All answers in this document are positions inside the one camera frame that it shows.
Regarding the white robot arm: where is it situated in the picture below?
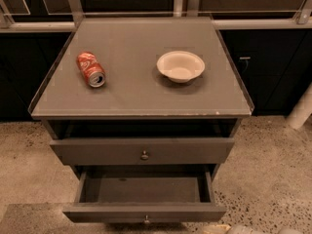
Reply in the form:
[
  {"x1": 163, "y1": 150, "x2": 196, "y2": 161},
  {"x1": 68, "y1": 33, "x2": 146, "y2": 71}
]
[{"x1": 203, "y1": 90, "x2": 312, "y2": 234}]

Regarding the round top drawer knob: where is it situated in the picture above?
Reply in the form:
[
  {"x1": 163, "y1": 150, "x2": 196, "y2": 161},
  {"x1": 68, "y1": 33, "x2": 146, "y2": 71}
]
[{"x1": 140, "y1": 151, "x2": 149, "y2": 161}]

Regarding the grey drawer cabinet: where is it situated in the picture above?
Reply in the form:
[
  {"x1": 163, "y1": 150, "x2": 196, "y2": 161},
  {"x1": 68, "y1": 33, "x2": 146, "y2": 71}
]
[{"x1": 27, "y1": 16, "x2": 255, "y2": 226}]

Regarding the white foam-padded gripper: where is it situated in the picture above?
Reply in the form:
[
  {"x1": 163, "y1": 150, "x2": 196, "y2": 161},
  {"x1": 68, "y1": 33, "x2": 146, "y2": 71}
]
[{"x1": 203, "y1": 224, "x2": 302, "y2": 234}]

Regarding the grey open middle drawer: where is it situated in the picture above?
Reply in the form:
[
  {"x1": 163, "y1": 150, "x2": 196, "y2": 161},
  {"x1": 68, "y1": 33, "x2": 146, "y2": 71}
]
[{"x1": 63, "y1": 165, "x2": 225, "y2": 223}]

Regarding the round drawer knob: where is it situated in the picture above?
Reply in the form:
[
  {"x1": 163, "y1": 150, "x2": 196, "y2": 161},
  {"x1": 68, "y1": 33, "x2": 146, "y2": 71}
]
[
  {"x1": 143, "y1": 215, "x2": 150, "y2": 224},
  {"x1": 140, "y1": 151, "x2": 149, "y2": 161}
]

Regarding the white paper bowl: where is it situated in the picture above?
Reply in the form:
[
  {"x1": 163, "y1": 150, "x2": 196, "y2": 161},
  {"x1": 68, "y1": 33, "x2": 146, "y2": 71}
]
[{"x1": 157, "y1": 51, "x2": 206, "y2": 83}]

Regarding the red soda can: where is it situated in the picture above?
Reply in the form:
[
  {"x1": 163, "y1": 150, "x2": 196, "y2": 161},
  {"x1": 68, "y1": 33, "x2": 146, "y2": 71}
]
[{"x1": 76, "y1": 52, "x2": 105, "y2": 88}]

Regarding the grey top drawer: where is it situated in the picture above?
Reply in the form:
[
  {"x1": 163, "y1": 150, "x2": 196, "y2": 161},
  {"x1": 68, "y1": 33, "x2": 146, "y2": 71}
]
[{"x1": 50, "y1": 137, "x2": 234, "y2": 166}]

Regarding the round middle drawer knob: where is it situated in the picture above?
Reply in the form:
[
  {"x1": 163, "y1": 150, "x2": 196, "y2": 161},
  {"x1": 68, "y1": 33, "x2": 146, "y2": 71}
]
[{"x1": 143, "y1": 215, "x2": 150, "y2": 224}]

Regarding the metal railing frame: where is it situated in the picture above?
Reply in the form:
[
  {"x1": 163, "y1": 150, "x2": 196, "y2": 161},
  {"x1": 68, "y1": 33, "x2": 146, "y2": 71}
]
[{"x1": 0, "y1": 0, "x2": 312, "y2": 32}]

